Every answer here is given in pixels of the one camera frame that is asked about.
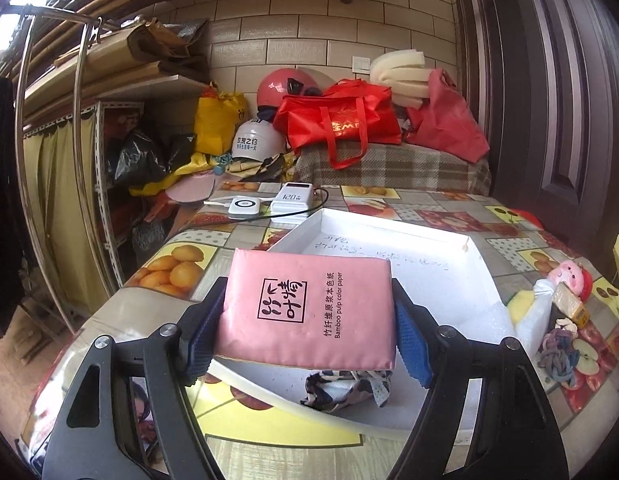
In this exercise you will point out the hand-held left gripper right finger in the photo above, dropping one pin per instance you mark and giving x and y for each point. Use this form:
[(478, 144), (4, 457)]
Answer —
[(412, 345)]

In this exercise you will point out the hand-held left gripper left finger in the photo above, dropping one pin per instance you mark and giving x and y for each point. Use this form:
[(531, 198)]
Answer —
[(199, 340)]

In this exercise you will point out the white cardboard box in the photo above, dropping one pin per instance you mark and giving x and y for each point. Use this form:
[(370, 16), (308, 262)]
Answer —
[(389, 245)]

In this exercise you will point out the pink tissue pack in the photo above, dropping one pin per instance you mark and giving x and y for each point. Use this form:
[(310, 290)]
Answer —
[(299, 310)]

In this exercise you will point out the yellow green sponge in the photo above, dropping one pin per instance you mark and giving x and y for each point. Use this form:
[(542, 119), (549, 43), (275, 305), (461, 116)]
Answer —
[(520, 305)]

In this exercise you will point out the blue white patterned cloth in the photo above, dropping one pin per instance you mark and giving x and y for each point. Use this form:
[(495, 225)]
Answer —
[(339, 390)]

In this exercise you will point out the grey patterned bag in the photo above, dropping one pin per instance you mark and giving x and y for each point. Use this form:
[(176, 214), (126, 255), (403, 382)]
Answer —
[(147, 237)]

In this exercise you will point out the white foam bag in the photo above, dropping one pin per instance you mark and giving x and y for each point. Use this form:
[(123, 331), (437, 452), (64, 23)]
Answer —
[(534, 325)]

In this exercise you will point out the fruit print tablecloth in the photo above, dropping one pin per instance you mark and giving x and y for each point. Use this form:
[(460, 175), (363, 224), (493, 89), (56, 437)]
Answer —
[(439, 220)]

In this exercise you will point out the white round-button charger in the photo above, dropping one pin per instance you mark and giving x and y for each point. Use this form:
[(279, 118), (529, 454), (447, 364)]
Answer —
[(244, 207)]

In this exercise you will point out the pink hand fan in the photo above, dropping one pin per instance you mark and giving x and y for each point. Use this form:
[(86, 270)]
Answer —
[(189, 191)]

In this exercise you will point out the small yellow carton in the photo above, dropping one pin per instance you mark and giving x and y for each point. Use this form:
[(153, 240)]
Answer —
[(572, 306)]

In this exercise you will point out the white power bank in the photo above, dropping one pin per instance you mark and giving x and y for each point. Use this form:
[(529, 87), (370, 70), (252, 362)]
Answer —
[(294, 200)]

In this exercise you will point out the pink plush pig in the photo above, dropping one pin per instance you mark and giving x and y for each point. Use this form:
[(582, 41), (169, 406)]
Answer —
[(567, 272)]

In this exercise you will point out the plaid blanket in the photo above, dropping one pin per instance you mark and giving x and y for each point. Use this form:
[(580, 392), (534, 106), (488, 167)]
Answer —
[(389, 170)]

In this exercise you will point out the yellow cloth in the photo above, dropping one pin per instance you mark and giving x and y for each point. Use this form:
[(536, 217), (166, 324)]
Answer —
[(204, 162)]

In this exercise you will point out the black plastic bag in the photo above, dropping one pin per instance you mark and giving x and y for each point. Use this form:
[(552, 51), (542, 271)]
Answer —
[(144, 157)]

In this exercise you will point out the white helmet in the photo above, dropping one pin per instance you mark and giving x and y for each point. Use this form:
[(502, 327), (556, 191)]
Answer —
[(257, 142)]

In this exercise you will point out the olive shelf curtain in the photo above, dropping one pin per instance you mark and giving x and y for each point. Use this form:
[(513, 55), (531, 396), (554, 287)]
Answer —
[(54, 185)]

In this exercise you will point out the yellow bag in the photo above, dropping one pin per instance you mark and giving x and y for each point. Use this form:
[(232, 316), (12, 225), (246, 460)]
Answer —
[(214, 120)]

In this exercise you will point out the red plastic bag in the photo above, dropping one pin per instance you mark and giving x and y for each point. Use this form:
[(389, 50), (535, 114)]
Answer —
[(449, 115)]

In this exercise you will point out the red tote bag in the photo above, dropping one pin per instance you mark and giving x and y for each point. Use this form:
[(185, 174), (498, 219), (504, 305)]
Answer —
[(339, 120)]

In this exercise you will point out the dark hanging clothing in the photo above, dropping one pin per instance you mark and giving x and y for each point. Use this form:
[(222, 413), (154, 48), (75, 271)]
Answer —
[(2, 185)]

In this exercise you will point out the metal shelving unit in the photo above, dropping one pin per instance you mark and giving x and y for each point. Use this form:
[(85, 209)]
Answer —
[(139, 87)]

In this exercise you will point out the red helmet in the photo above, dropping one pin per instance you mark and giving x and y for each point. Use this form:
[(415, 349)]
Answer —
[(277, 87)]

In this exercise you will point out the cream foam rolls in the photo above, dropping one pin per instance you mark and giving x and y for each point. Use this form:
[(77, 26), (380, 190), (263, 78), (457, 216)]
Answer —
[(399, 70)]

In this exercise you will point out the chrome clothes rack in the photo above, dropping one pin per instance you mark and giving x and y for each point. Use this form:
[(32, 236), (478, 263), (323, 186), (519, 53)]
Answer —
[(76, 91)]

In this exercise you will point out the brown cardboard pieces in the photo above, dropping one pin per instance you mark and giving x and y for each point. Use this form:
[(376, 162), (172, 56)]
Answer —
[(154, 45)]

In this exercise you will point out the dark brown door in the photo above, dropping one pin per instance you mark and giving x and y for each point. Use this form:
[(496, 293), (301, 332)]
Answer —
[(564, 85)]

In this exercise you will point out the white wall switch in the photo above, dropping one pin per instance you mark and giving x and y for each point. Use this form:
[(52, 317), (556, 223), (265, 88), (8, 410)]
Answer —
[(362, 64)]

